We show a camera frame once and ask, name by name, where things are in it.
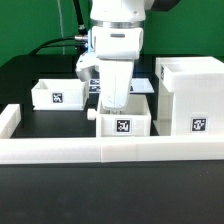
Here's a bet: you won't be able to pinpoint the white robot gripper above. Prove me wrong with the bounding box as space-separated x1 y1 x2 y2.
76 26 144 111

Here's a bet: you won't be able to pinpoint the white drawer box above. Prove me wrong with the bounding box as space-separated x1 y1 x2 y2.
31 79 89 111
87 94 151 137

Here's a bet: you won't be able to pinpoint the white front drawer box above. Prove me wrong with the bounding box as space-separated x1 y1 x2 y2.
87 94 151 137

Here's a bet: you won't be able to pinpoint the white drawer cabinet frame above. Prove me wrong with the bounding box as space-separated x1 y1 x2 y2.
154 57 224 136

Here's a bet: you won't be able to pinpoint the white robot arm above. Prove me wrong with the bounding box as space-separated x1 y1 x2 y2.
76 0 181 112

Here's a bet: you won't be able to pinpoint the white fiducial marker sheet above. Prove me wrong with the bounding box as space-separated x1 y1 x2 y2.
89 78 154 94

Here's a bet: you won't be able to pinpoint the white U-shaped table fence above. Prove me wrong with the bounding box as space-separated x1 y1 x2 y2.
0 104 224 164

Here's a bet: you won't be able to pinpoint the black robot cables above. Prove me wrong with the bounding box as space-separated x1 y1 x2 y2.
28 0 89 56

